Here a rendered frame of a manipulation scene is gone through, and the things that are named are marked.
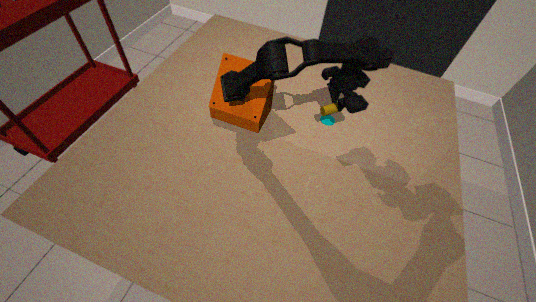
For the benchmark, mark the cyan circle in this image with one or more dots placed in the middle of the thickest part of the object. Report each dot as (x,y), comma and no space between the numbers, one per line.
(327,120)

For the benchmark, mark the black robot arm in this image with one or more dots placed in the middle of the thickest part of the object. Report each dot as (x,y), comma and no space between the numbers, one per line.
(271,62)

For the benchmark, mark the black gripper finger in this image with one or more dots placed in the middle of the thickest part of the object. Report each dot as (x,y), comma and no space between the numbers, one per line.
(341,104)
(334,92)

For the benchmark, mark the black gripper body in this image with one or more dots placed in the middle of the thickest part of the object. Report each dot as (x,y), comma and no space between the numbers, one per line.
(346,83)

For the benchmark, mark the yellow cylinder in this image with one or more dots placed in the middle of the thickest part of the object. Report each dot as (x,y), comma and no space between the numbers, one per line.
(329,109)

